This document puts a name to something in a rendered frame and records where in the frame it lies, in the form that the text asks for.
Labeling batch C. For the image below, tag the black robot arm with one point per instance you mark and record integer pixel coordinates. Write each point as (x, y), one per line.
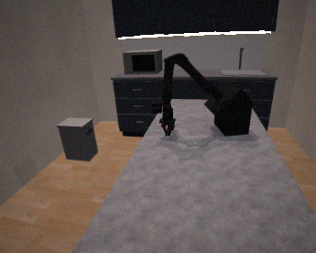
(206, 85)

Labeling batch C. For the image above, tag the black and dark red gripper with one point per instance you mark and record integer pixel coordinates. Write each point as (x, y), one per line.
(167, 121)

